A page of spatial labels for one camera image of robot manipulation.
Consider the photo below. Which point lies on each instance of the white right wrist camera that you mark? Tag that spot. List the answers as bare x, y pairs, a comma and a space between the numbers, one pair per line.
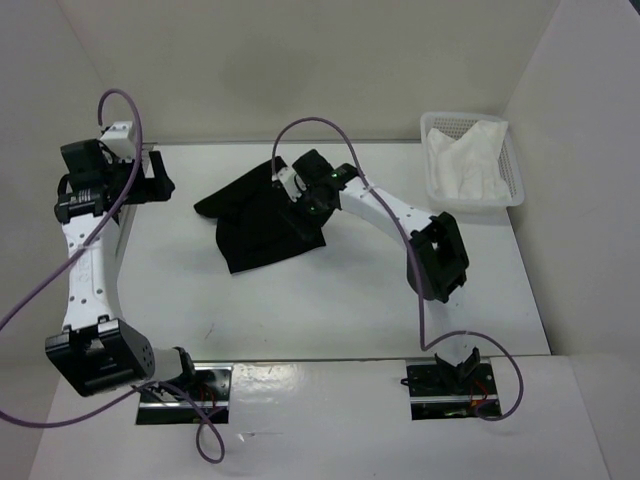
287, 179

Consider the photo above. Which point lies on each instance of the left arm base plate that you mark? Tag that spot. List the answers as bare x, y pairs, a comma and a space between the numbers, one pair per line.
210, 390

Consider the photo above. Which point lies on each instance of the black skirt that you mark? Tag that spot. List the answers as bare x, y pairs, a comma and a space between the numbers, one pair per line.
251, 231

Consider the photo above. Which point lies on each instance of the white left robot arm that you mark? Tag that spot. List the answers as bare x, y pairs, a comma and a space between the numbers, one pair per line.
97, 350

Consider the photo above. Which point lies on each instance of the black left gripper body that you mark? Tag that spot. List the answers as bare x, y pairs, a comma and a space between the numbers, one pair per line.
120, 175

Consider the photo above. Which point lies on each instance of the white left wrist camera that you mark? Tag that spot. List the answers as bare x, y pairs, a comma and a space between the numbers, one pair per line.
119, 138

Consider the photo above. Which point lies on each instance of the white skirt in basket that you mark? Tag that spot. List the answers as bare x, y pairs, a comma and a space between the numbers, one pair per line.
468, 168

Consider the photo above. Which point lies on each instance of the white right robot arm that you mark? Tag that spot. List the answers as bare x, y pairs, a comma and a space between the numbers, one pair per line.
436, 258

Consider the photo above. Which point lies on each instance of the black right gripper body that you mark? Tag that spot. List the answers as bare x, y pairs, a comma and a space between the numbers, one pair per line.
312, 209

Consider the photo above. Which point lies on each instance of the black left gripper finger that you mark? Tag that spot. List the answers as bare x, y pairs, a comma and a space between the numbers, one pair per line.
161, 182
142, 192

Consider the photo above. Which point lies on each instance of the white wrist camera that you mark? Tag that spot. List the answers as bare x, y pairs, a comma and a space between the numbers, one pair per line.
287, 179
119, 138

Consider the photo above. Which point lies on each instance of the white plastic basket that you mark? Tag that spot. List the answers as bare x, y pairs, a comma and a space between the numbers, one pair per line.
455, 125

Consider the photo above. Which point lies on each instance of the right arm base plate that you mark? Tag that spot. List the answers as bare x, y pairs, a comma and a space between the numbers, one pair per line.
430, 398

